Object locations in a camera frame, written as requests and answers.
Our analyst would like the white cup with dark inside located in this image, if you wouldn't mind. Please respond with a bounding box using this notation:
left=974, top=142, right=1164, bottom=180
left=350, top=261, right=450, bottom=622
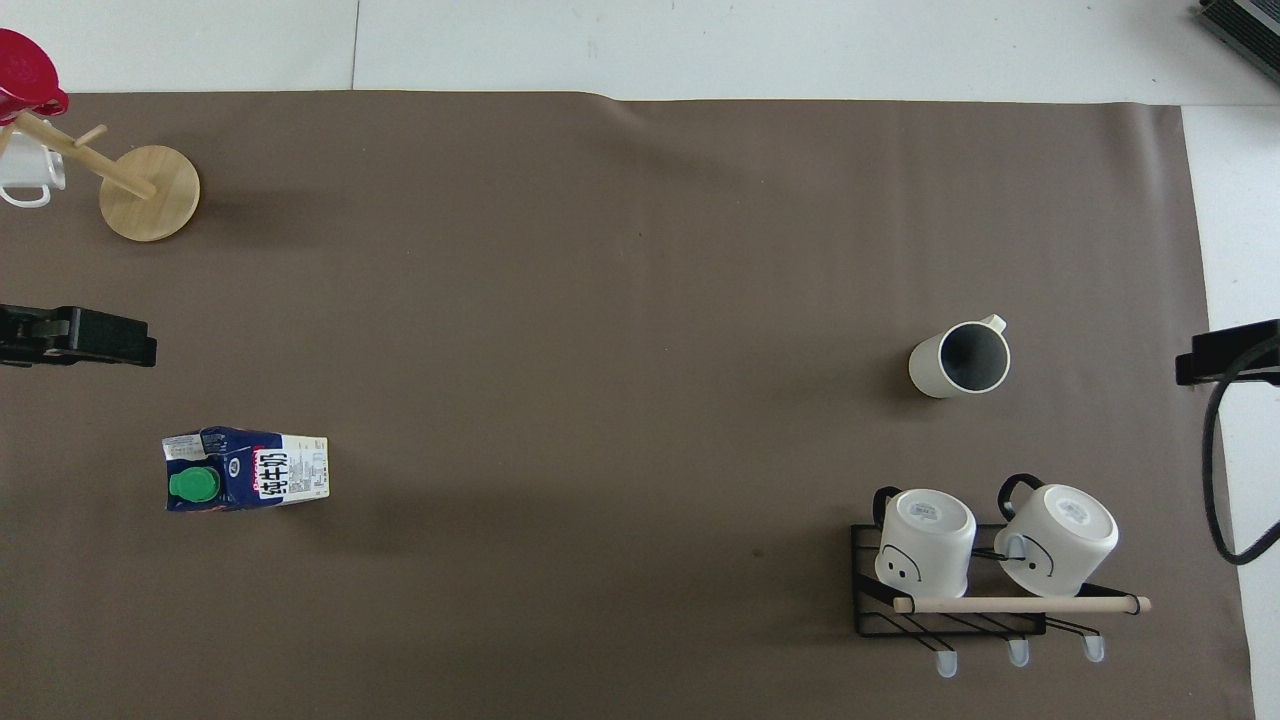
left=907, top=313, right=1012, bottom=401

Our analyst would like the blue and white milk carton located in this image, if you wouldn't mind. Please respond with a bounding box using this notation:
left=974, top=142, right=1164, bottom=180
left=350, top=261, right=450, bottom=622
left=162, top=426, right=331, bottom=514

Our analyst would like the red cup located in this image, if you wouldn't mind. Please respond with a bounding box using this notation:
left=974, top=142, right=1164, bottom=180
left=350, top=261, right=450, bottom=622
left=0, top=28, right=71, bottom=127

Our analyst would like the wooden mug tree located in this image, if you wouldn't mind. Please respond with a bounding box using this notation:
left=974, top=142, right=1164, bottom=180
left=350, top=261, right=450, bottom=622
left=0, top=110, right=202, bottom=244

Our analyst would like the small white mug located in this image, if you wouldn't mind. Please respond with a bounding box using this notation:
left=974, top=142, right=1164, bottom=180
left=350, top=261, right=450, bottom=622
left=0, top=128, right=69, bottom=210

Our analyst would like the dark grey ribbed device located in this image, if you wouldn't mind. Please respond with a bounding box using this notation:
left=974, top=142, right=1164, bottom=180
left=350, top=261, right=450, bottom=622
left=1197, top=0, right=1280, bottom=84

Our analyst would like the white mug with black handle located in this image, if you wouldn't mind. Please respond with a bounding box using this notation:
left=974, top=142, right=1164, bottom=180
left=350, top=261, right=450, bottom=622
left=992, top=472, right=1120, bottom=600
left=872, top=485, right=978, bottom=600

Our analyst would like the black wire rack with wooden rod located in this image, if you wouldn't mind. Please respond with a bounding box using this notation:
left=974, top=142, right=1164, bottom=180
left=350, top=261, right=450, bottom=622
left=849, top=520, right=1154, bottom=680

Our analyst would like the black cable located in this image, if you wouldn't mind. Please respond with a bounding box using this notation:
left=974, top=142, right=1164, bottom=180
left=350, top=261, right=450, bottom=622
left=1202, top=338, right=1280, bottom=567

